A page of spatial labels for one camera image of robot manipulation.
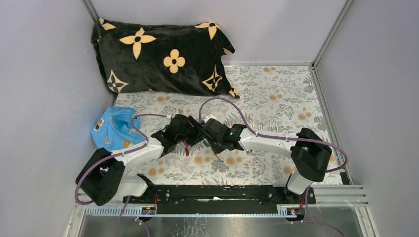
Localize green capped marker pen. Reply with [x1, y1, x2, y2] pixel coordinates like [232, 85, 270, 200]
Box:
[203, 139, 224, 163]

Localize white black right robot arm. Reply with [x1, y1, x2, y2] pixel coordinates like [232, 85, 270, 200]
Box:
[202, 118, 332, 203]

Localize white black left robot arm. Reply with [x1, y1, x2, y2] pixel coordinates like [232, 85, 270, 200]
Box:
[75, 114, 203, 206]

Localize floral patterned table mat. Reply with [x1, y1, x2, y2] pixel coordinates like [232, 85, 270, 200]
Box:
[115, 66, 330, 185]

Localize blue cartoon cloth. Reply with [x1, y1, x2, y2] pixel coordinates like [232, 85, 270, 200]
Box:
[91, 106, 146, 151]

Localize black floral pillow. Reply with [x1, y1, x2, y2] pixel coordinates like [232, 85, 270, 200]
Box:
[90, 18, 239, 98]

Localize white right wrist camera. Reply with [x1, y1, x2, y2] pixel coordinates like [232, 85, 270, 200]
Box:
[204, 114, 216, 123]

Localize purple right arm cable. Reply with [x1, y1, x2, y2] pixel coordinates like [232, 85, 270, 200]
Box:
[199, 96, 349, 237]

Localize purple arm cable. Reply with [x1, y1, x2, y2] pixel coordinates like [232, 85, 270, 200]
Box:
[199, 96, 349, 237]
[74, 114, 172, 237]

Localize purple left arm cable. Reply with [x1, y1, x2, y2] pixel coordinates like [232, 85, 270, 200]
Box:
[74, 114, 172, 237]

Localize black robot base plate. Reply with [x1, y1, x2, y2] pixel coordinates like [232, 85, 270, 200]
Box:
[123, 185, 316, 215]

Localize aluminium frame rail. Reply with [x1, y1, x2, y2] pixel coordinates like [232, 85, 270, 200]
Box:
[65, 184, 376, 237]

